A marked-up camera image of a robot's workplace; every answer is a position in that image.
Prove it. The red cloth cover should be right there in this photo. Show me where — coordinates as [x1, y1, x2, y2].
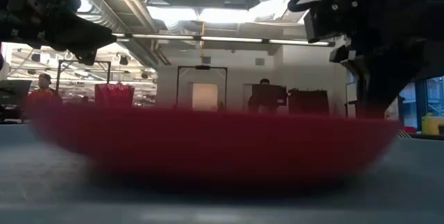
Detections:
[94, 83, 135, 109]

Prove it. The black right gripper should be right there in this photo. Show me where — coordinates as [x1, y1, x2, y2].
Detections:
[303, 0, 358, 64]

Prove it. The yellow container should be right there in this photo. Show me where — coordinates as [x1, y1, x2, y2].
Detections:
[421, 112, 444, 137]

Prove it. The long LED light bar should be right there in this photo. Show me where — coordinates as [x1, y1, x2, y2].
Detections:
[111, 33, 334, 47]

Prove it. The red plastic plate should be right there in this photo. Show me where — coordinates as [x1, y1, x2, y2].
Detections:
[29, 107, 403, 187]

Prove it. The white board panel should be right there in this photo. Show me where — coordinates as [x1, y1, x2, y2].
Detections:
[191, 83, 219, 111]

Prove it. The black metal frame rig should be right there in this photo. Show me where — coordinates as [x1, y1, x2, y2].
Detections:
[176, 64, 229, 109]

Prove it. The person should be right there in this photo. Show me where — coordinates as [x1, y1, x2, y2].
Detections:
[26, 73, 63, 111]
[248, 78, 278, 113]

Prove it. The dark computer monitor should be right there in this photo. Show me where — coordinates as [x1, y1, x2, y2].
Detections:
[251, 84, 288, 107]

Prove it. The dark cabinet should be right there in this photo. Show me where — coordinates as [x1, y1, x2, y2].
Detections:
[287, 89, 330, 116]

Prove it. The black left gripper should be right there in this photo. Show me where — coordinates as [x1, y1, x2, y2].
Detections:
[36, 0, 117, 67]

